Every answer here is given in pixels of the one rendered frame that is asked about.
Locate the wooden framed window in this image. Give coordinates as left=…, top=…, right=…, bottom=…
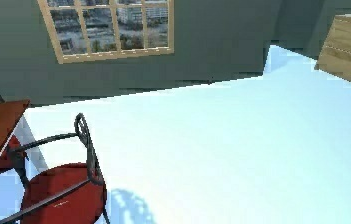
left=37, top=0, right=176, bottom=65

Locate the light wooden dresser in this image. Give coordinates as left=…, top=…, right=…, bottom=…
left=314, top=13, right=351, bottom=88

